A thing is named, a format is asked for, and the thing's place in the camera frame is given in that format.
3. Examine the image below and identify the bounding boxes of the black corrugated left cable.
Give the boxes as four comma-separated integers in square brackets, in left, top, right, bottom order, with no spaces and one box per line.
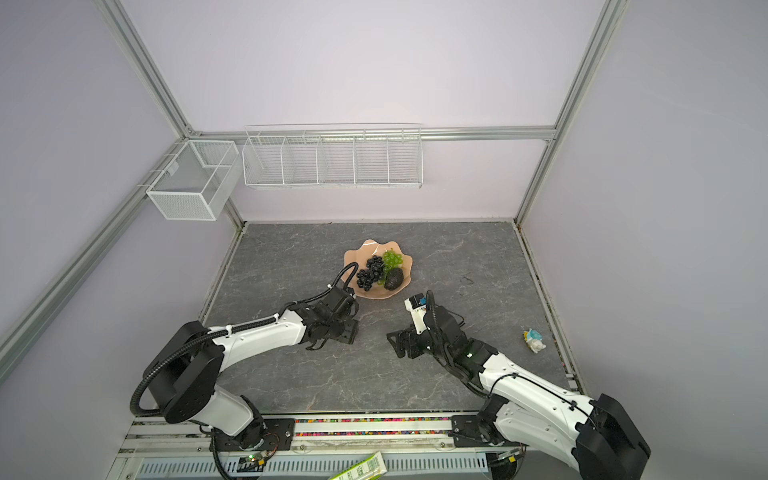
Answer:
[129,262,360,418]

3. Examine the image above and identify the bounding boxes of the white wire wall shelf basket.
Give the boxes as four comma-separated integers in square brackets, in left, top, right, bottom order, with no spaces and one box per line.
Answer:
[242,123,424,188]

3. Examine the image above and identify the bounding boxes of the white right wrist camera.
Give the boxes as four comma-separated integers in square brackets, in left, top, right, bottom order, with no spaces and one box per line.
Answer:
[404,293,428,335]

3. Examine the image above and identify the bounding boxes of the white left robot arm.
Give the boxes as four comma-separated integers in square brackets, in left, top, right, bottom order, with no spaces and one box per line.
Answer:
[130,285,359,449]

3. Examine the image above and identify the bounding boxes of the small colourful crumpled object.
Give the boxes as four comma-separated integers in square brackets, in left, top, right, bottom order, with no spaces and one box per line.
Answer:
[523,329,546,354]

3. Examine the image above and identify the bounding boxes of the dark purple fake grape bunch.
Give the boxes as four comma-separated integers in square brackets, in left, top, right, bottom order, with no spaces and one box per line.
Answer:
[356,255,383,291]

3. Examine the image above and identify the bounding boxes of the white wire mesh box basket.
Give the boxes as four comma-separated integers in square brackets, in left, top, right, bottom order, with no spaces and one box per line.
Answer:
[147,140,243,221]

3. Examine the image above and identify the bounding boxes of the green fake grape bunch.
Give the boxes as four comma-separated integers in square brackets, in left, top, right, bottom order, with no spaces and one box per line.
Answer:
[379,249,403,284]

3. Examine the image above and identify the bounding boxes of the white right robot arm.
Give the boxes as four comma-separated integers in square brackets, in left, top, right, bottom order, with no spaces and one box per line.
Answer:
[387,305,651,479]

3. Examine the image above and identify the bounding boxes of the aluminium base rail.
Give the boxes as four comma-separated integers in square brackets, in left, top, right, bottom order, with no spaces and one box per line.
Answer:
[107,411,530,479]

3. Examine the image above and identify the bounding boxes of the green white label package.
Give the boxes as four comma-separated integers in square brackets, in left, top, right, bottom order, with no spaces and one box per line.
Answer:
[331,452,388,480]

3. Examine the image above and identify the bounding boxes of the dark fake avocado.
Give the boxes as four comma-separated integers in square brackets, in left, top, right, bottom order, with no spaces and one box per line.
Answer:
[384,267,405,291]

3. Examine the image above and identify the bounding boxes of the beige wavy fruit bowl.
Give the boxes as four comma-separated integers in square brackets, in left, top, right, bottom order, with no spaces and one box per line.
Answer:
[344,239,413,300]

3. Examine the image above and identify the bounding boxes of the aluminium corner frame post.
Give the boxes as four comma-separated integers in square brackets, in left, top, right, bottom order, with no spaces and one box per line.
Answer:
[92,0,197,138]

